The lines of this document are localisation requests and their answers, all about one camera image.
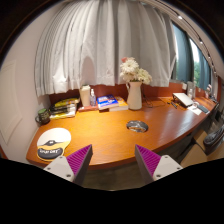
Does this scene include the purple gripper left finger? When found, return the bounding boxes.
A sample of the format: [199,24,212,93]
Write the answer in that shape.
[44,145,93,186]

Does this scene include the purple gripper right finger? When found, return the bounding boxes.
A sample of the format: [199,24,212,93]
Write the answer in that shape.
[135,145,182,184]

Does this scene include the round cartoon mouse pad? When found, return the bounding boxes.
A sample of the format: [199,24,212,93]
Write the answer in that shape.
[37,128,71,161]

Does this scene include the dark green mug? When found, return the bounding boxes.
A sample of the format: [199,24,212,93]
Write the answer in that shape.
[35,108,50,125]

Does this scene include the stack of snack packages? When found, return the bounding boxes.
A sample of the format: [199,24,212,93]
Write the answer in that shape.
[49,98,80,120]

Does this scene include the black office chair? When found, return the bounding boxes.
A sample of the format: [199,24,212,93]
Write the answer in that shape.
[203,125,224,155]

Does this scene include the yellow book underneath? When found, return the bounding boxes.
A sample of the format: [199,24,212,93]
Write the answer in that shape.
[109,96,128,112]

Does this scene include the clear hand sanitizer bottle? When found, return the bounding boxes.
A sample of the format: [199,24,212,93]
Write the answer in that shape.
[90,89,96,106]

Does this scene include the white ceramic vase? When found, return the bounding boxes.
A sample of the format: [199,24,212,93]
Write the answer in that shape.
[126,81,142,110]

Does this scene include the white laptop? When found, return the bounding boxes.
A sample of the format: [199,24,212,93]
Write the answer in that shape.
[173,93,193,107]

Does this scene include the blue book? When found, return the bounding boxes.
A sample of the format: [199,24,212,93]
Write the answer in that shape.
[97,95,119,110]

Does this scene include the white cylindrical container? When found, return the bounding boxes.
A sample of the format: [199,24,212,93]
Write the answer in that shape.
[79,85,90,107]

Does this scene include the white and pink flowers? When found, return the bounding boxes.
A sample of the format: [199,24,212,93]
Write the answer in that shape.
[120,57,152,85]

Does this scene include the white pleated curtain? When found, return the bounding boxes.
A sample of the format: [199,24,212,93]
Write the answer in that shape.
[35,0,176,96]

